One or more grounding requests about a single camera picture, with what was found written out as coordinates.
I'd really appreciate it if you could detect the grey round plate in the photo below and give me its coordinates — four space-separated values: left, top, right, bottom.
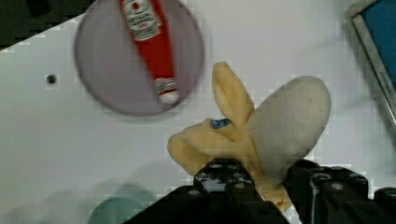
74 0 205 116

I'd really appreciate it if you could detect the green mug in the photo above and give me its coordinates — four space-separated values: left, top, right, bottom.
88 197 144 224

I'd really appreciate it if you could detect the plush red ketchup bottle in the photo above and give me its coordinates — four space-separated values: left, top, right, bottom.
119 0 179 105

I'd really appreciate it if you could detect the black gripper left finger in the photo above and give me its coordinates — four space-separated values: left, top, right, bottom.
124 159 290 224

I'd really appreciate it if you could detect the plush peeled banana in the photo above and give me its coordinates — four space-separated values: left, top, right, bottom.
167 62 331 212

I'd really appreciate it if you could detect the silver toaster oven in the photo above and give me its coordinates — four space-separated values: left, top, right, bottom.
346 0 395 126

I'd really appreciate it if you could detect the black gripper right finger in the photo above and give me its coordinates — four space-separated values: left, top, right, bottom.
283 160 396 224

